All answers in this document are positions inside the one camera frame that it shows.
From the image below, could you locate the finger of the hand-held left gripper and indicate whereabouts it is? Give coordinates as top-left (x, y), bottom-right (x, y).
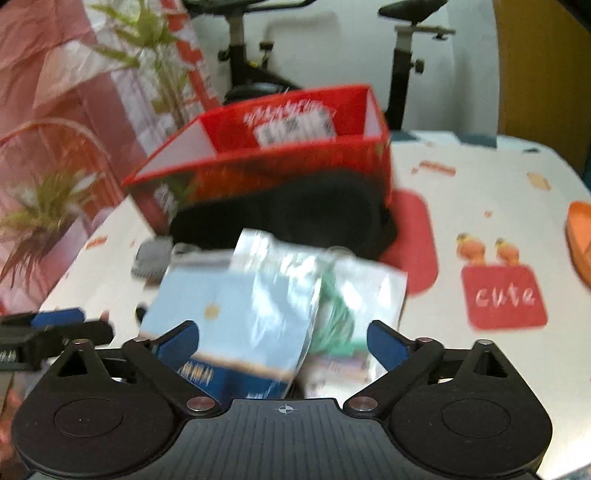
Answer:
top-left (41, 320), bottom-right (115, 352)
top-left (30, 308), bottom-right (88, 328)

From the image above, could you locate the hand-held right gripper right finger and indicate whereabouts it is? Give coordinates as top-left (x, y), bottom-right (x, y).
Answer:
top-left (343, 320), bottom-right (532, 418)

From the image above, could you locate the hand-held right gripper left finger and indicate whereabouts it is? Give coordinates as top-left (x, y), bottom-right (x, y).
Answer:
top-left (41, 320), bottom-right (221, 417)

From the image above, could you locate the green tasselled sachet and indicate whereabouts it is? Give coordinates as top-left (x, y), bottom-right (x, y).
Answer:
top-left (295, 249), bottom-right (409, 398)

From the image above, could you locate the blue foil packet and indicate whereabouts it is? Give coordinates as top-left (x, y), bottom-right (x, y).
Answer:
top-left (139, 228), bottom-right (324, 400)

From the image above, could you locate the black fabric item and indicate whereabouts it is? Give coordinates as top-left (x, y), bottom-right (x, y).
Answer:
top-left (170, 171), bottom-right (399, 260)

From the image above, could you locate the red cardboard box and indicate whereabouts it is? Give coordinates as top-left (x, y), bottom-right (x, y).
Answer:
top-left (122, 84), bottom-right (394, 232)

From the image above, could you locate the small grey object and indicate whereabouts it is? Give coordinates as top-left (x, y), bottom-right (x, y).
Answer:
top-left (131, 237), bottom-right (174, 280)

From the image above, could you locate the low artificial plant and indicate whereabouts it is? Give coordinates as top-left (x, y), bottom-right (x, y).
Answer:
top-left (0, 170), bottom-right (103, 288)

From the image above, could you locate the printed tablecloth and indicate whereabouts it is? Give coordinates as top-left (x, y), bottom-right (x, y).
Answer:
top-left (39, 129), bottom-right (591, 480)

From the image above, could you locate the orange object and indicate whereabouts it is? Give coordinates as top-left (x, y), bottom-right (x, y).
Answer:
top-left (566, 200), bottom-right (591, 292)

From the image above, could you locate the pink printed backdrop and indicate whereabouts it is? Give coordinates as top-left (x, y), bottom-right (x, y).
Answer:
top-left (0, 0), bottom-right (221, 315)

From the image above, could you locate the tall artificial plant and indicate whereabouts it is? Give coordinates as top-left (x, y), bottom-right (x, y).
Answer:
top-left (90, 0), bottom-right (200, 127)

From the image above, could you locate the black exercise bike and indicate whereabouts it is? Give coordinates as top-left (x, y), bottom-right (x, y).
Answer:
top-left (182, 0), bottom-right (455, 131)

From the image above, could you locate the wooden door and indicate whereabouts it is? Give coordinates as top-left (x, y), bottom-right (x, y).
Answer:
top-left (492, 0), bottom-right (591, 144)

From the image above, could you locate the red wire chair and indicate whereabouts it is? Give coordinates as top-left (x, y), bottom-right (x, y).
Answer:
top-left (0, 117), bottom-right (122, 296)

